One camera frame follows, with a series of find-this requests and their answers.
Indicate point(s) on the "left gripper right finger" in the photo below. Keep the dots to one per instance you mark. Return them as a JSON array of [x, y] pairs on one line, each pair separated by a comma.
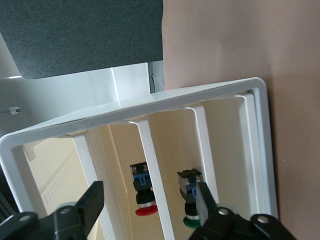
[[225, 225]]

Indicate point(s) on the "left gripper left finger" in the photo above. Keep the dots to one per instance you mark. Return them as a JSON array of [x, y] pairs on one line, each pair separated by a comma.
[[62, 222]]

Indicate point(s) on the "red push button switch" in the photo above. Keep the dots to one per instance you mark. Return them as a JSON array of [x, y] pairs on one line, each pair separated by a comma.
[[143, 208]]

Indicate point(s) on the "drawer holding red button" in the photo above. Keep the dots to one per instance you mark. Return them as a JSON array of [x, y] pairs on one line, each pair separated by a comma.
[[150, 162]]

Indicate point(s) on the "drawer holding green button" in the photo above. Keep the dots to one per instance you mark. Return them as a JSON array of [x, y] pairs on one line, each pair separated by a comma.
[[203, 150]]

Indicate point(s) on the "white four-drawer cabinet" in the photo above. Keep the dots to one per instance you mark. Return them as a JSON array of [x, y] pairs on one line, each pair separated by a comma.
[[150, 105]]

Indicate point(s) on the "dark grey felt panel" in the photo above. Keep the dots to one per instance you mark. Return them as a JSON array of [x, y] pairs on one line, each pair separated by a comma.
[[75, 32]]

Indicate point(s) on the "green push button switch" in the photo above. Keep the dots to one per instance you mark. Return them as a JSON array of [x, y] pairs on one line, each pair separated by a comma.
[[187, 185]]

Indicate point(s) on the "white security camera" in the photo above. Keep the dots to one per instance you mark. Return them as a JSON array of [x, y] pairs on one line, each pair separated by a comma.
[[14, 110]]

